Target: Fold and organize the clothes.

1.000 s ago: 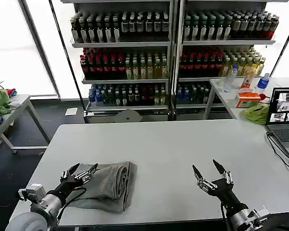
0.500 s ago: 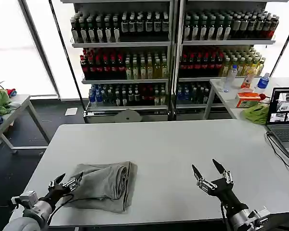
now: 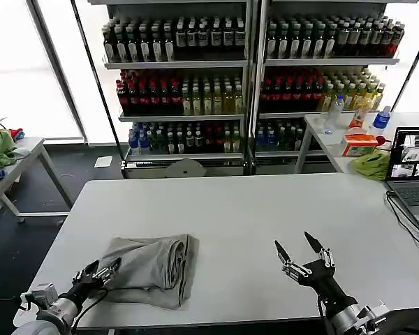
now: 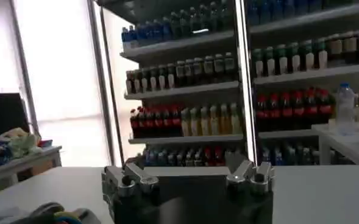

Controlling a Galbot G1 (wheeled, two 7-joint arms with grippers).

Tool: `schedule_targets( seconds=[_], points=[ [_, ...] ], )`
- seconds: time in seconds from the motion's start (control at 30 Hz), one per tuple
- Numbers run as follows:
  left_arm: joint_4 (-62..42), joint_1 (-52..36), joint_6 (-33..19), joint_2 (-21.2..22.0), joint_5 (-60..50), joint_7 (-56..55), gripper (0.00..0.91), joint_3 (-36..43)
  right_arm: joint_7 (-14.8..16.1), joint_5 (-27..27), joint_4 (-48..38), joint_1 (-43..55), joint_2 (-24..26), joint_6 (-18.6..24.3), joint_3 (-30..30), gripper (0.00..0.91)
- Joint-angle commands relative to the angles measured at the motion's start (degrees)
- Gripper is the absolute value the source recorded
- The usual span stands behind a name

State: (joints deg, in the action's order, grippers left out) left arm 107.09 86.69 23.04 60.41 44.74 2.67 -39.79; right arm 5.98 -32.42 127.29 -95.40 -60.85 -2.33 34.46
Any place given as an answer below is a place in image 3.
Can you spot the green cloth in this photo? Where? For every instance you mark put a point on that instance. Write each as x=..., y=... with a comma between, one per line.
x=372, y=165

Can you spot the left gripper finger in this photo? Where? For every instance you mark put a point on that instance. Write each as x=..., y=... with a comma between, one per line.
x=106, y=275
x=87, y=273

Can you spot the blue-labelled water bottle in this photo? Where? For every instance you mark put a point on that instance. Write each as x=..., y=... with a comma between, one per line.
x=381, y=122

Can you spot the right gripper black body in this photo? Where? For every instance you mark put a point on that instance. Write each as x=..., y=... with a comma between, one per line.
x=326, y=282

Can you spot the orange drink bottle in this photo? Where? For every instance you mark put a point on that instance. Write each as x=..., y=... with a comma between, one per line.
x=358, y=117

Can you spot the grey open laptop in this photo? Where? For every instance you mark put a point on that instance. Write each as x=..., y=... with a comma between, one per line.
x=410, y=167

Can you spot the white paper sheet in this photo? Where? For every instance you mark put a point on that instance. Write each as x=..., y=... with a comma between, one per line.
x=103, y=162

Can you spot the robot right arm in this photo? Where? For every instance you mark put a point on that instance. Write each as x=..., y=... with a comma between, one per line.
x=370, y=319

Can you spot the white desk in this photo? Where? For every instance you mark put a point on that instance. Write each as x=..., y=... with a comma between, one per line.
x=321, y=146

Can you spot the shelf rack with green-capped bottles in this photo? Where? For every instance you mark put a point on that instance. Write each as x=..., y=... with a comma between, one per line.
x=317, y=70

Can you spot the black slanted pole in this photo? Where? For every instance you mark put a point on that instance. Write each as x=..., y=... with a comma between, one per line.
x=97, y=90
x=413, y=70

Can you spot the grey T-shirt with colourful print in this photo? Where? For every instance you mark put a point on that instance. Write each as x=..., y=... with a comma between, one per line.
x=143, y=265

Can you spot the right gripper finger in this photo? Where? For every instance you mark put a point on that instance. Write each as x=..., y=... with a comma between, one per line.
x=326, y=258
x=293, y=268

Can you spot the grey window frame post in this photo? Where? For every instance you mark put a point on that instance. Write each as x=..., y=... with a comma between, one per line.
x=56, y=70

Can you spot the orange tissue box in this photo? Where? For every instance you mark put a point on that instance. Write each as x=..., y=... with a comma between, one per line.
x=358, y=146

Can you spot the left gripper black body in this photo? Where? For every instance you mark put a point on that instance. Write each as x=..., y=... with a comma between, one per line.
x=84, y=289

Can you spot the white side table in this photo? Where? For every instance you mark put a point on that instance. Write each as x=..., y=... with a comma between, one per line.
x=31, y=146

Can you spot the shelf rack with red-capped bottles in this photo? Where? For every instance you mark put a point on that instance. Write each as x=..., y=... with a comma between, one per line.
x=181, y=90

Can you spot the white round disc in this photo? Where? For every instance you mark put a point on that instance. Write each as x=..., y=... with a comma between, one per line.
x=185, y=169

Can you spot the green garment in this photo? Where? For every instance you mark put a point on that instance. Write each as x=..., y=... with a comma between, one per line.
x=0, y=146

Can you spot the clear plastic water bottle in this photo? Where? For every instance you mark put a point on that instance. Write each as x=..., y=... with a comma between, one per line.
x=335, y=115

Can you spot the red cloth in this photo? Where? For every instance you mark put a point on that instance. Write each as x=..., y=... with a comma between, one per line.
x=16, y=134

